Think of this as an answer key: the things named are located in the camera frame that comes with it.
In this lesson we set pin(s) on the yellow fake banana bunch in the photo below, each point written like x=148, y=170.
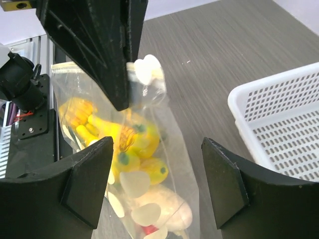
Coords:
x=134, y=143

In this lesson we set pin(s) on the white perforated plastic basket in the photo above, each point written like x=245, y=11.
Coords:
x=278, y=120

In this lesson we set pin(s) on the clear dotted zip top bag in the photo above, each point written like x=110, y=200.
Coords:
x=151, y=185

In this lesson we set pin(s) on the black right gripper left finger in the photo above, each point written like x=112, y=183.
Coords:
x=60, y=201

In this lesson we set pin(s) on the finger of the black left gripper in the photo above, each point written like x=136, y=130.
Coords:
x=100, y=36

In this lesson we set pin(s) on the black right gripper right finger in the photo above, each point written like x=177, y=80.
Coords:
x=252, y=202

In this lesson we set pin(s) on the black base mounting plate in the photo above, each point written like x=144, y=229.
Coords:
x=33, y=138

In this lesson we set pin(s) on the red fake chili pepper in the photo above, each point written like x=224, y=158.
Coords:
x=149, y=229

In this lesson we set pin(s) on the white fake radish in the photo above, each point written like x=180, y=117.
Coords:
x=159, y=207

